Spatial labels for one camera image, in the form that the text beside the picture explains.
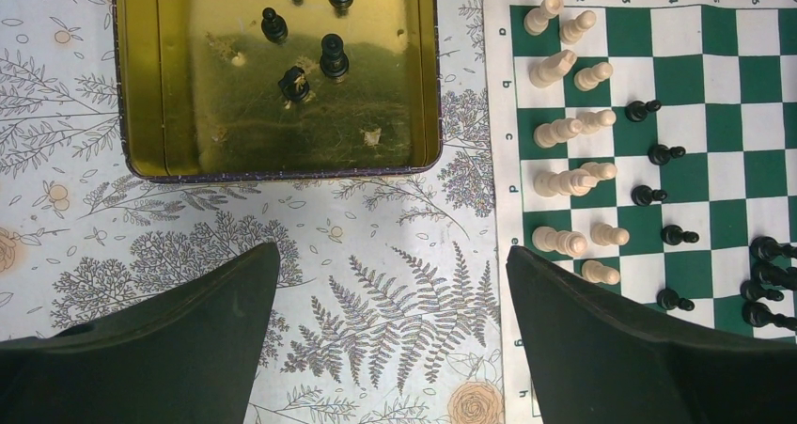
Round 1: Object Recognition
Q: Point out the green white chess board mat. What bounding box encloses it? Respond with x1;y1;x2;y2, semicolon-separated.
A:
482;0;797;424

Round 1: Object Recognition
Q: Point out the gold metal tin box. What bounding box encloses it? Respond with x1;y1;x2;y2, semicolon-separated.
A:
113;0;443;183

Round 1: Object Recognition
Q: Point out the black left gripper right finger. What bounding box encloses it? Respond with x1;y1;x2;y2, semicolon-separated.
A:
506;245;796;423

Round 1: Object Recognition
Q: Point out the black chess piece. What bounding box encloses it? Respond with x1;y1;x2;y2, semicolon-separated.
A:
740;280;784;302
631;184;668;207
625;100;662;122
750;236;796;261

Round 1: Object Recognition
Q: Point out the white chess pieces row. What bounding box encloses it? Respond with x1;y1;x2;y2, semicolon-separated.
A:
509;0;630;287

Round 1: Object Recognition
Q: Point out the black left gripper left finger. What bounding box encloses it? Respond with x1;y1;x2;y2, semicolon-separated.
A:
1;243;280;423

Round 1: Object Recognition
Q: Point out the black pawn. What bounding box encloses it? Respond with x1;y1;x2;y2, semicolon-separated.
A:
656;288;695;311
660;224;700;245
648;144;686;165
751;260;796;291

